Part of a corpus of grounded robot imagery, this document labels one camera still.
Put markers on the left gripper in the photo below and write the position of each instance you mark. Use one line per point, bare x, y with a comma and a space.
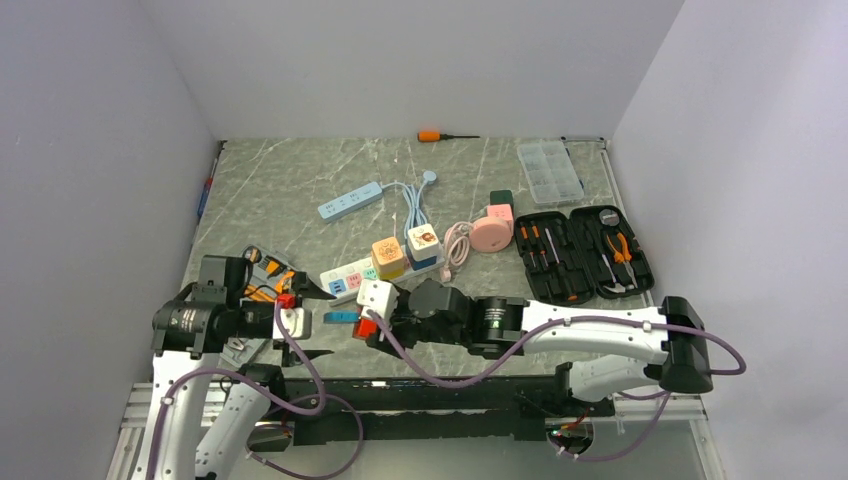
305, 288

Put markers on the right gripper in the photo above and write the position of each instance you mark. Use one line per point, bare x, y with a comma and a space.
394, 323

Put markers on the grey tool case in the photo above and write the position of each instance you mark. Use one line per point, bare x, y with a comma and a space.
270, 277

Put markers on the white power strip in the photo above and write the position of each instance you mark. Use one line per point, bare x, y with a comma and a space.
345, 281

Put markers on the white and blue cube adapter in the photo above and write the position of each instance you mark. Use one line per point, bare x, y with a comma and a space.
423, 246

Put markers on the pink cube socket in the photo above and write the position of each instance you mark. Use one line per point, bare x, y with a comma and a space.
494, 231

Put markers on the light blue power strip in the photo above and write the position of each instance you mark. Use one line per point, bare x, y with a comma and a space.
350, 202

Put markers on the dark green cube adapter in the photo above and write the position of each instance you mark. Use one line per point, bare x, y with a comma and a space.
501, 197

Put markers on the black tool case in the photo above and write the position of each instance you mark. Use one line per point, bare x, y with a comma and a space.
571, 259

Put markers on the clear plastic organizer box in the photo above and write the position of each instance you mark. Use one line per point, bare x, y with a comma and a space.
550, 173

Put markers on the red cube adapter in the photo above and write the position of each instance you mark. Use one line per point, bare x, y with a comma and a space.
364, 328

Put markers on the orange cube adapter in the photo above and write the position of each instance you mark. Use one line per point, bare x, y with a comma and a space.
388, 258

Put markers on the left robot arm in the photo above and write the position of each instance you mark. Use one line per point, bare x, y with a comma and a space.
201, 414

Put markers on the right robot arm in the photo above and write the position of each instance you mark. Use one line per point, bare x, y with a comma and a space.
664, 346

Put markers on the blue red pen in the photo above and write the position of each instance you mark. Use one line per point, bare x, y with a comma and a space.
203, 199

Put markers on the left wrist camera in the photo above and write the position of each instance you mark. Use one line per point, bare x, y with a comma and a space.
290, 319

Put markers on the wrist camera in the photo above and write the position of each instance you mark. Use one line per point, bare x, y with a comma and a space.
290, 319
377, 297

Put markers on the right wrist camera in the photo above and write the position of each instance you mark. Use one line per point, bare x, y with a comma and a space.
377, 297

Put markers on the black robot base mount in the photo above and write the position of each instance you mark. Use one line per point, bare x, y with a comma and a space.
522, 407

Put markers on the orange handled screwdriver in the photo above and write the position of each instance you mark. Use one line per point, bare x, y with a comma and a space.
436, 136

